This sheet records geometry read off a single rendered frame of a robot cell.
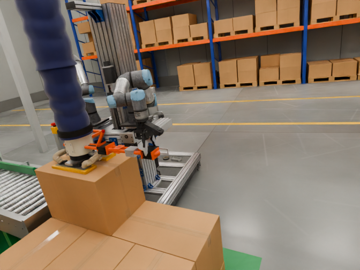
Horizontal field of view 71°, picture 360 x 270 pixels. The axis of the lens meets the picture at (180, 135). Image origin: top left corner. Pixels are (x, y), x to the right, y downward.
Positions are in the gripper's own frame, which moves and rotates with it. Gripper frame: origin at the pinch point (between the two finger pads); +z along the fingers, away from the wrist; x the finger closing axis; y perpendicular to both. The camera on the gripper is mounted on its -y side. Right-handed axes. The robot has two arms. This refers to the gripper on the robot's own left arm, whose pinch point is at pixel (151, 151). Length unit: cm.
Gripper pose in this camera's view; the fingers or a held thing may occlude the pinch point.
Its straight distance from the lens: 147.0
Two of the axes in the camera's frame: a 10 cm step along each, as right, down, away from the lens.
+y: -8.7, -0.5, 4.9
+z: 1.4, 9.3, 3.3
